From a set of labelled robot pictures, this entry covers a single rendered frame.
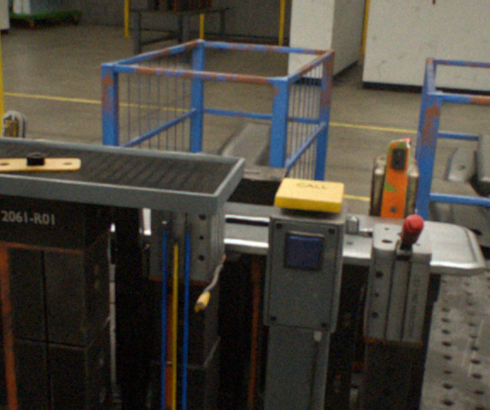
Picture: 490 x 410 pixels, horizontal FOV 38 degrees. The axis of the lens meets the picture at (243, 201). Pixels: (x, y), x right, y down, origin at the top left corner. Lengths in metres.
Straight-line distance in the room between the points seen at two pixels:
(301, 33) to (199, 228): 8.12
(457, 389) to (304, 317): 0.63
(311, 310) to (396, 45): 8.19
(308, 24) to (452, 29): 1.67
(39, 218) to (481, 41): 8.27
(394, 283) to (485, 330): 0.67
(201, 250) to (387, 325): 0.24
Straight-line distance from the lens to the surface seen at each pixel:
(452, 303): 1.59
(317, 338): 0.70
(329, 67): 3.96
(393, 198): 1.16
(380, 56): 8.85
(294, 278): 0.68
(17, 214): 0.73
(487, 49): 8.85
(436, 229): 1.10
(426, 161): 2.79
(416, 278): 0.85
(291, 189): 0.68
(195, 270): 0.87
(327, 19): 8.85
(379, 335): 0.88
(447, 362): 1.37
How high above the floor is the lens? 1.36
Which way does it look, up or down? 18 degrees down
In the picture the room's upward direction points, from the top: 3 degrees clockwise
